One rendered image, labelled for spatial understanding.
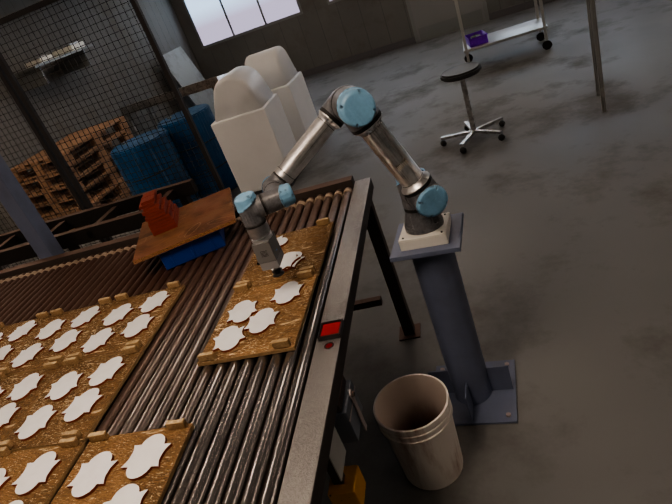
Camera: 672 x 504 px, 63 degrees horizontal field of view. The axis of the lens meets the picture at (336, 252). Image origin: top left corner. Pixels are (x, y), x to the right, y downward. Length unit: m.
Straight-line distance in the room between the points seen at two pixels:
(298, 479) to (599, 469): 1.33
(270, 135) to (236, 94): 0.51
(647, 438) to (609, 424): 0.14
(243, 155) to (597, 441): 4.40
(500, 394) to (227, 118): 4.07
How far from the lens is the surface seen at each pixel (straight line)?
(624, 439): 2.49
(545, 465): 2.42
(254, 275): 2.24
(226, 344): 1.89
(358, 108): 1.78
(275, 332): 1.84
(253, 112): 5.66
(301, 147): 1.94
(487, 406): 2.64
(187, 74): 11.37
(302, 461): 1.43
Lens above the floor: 1.91
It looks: 27 degrees down
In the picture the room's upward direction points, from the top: 21 degrees counter-clockwise
